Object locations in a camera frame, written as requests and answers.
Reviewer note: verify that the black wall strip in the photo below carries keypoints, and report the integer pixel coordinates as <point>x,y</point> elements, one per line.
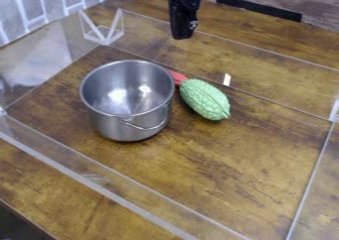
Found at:
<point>264,9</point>

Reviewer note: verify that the clear acrylic corner bracket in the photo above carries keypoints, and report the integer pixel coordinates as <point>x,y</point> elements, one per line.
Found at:
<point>102,34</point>

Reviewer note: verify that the green bitter gourd toy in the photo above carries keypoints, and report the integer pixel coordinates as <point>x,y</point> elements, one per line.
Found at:
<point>206,99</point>

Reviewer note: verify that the clear acrylic enclosure wall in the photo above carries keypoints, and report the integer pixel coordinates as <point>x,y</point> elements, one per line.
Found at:
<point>250,178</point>

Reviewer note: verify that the pink spoon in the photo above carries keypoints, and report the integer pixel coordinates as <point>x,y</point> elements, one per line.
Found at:
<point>178,77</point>

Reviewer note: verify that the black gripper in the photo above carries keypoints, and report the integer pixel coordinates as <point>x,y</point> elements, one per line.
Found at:
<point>184,19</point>

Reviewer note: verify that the stainless steel pot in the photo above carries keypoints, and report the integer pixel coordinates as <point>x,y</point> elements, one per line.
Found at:
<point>127,95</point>

